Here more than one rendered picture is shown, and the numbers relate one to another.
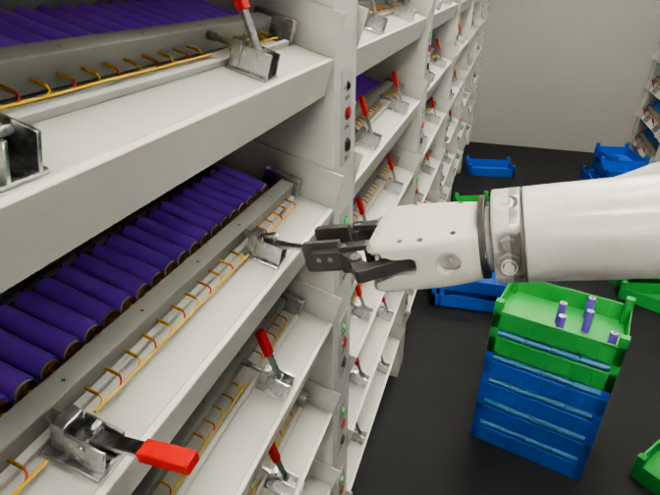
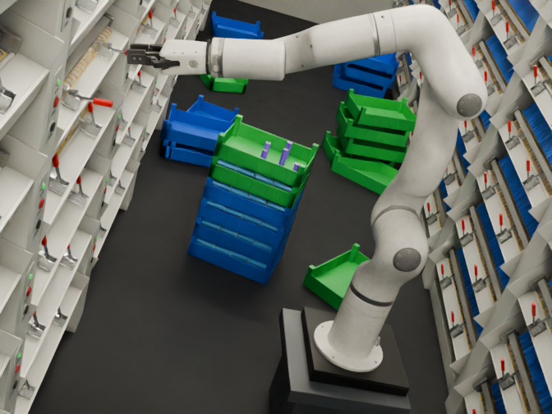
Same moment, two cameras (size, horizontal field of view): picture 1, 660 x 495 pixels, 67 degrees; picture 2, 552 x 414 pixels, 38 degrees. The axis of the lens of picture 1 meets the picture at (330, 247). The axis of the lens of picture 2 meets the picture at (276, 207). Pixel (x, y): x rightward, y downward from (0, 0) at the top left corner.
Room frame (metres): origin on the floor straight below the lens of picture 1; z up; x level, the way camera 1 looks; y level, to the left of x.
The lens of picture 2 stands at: (-1.16, 0.31, 1.61)
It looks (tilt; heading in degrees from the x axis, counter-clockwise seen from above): 30 degrees down; 336
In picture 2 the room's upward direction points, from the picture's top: 18 degrees clockwise
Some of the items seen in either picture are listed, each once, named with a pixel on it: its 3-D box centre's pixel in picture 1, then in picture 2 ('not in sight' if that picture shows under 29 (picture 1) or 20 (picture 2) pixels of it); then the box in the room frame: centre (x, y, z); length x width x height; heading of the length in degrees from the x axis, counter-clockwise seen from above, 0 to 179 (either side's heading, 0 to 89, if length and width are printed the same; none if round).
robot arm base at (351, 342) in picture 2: not in sight; (359, 319); (0.25, -0.65, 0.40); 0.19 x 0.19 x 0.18
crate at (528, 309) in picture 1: (562, 311); (267, 149); (1.04, -0.60, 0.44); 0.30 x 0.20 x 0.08; 58
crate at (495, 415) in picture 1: (537, 403); (243, 228); (1.04, -0.60, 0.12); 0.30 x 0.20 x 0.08; 58
